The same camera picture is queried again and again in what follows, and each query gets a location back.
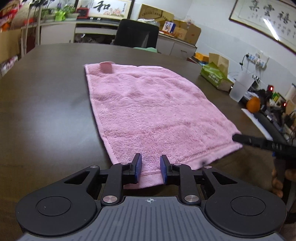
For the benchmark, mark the translucent plastic cup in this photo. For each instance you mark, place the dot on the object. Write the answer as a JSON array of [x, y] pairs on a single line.
[[240, 88]]

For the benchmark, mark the white power strip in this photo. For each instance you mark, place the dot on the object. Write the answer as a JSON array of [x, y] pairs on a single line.
[[257, 60]]

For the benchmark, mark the open cardboard box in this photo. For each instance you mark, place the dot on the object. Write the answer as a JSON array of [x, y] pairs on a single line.
[[189, 32]]

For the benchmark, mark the orange box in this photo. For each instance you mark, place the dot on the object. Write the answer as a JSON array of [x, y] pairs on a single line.
[[201, 56]]

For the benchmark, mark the large cardboard box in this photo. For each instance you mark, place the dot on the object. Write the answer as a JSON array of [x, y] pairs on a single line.
[[9, 44]]

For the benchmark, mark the white sideboard cabinet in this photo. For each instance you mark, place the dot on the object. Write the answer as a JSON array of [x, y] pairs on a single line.
[[57, 32]]

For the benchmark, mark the person's right hand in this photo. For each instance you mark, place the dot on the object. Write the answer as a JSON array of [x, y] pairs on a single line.
[[277, 187]]

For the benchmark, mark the red blender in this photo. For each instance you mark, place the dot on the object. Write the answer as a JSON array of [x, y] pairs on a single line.
[[82, 12]]

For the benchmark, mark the pile of electronic devices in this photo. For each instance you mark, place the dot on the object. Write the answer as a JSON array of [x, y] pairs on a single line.
[[277, 109]]

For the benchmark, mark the framed lotus calligraphy picture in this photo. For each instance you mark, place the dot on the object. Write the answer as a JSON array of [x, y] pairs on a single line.
[[106, 8]]

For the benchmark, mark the brown paper bag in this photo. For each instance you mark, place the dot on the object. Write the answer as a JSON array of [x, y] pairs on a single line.
[[219, 61]]

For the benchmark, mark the black office chair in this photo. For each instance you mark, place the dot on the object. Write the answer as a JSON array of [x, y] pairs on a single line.
[[134, 32]]

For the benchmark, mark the white rice sack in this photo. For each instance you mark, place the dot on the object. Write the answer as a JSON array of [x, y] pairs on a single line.
[[8, 66]]

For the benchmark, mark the framed wall calligraphy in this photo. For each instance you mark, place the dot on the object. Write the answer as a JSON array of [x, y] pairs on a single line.
[[266, 20]]

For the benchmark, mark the flat cardboard sheet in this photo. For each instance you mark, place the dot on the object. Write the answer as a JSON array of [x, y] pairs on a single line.
[[152, 14]]

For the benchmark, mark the green cushion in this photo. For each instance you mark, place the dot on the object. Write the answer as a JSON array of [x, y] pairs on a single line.
[[145, 49]]

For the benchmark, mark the potted green plant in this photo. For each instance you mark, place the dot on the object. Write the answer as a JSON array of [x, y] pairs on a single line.
[[63, 12]]

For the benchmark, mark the small blue picture box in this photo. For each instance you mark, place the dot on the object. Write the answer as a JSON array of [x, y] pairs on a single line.
[[168, 27]]

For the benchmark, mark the pink towel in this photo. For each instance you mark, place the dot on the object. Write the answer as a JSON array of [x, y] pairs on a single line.
[[150, 111]]

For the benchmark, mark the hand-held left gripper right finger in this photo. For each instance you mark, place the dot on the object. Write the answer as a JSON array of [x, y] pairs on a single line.
[[164, 170]]

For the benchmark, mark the green tissue packet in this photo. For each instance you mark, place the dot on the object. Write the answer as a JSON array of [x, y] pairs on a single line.
[[215, 77]]

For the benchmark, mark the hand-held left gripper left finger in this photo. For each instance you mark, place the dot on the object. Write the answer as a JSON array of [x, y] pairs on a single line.
[[138, 168]]

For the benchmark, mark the orange fruit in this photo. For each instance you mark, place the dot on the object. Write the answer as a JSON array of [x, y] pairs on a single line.
[[253, 104]]

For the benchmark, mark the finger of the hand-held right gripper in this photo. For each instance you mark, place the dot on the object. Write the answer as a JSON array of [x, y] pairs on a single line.
[[249, 139]]

